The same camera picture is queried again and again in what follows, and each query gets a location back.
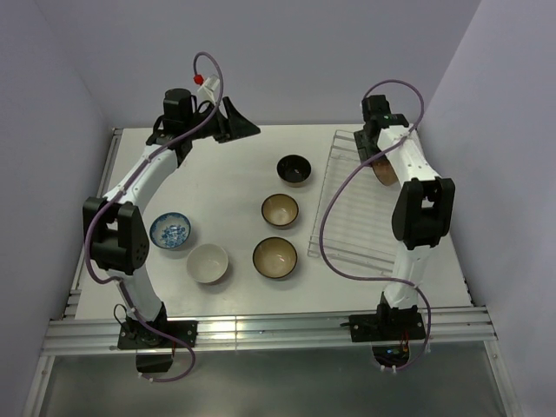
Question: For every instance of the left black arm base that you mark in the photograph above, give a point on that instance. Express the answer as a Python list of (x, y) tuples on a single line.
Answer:
[(160, 333)]

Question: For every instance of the blue white floral bowl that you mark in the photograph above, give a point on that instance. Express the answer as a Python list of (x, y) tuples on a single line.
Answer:
[(170, 230)]

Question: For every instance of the tan blue-outside bowl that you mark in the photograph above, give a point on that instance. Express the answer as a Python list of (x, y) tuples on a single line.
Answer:
[(275, 258)]

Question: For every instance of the black glossy bowl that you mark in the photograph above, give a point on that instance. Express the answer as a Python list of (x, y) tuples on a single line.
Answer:
[(294, 170)]

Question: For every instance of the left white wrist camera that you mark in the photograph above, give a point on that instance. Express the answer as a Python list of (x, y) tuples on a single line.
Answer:
[(208, 88)]

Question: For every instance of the white wire dish rack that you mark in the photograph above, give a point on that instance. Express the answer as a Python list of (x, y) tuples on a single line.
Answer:
[(358, 235)]

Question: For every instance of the large tan pink-outside bowl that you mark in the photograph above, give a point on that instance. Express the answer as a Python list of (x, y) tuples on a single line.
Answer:
[(384, 171)]

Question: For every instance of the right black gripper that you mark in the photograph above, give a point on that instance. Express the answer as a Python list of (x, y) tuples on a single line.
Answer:
[(365, 152)]

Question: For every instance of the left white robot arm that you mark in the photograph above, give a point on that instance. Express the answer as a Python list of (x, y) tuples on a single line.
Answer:
[(116, 242)]

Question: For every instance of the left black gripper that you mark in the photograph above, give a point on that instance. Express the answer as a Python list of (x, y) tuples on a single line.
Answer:
[(234, 127)]

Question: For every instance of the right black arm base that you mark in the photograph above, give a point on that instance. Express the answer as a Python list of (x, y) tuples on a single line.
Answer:
[(396, 326)]

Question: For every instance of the small tan patterned bowl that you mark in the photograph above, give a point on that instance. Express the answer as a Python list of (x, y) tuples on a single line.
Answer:
[(280, 210)]

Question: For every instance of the white plain bowl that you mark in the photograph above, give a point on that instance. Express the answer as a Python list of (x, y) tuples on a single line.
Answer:
[(207, 263)]

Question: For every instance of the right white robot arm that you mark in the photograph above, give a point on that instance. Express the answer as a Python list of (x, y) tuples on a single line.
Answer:
[(423, 211)]

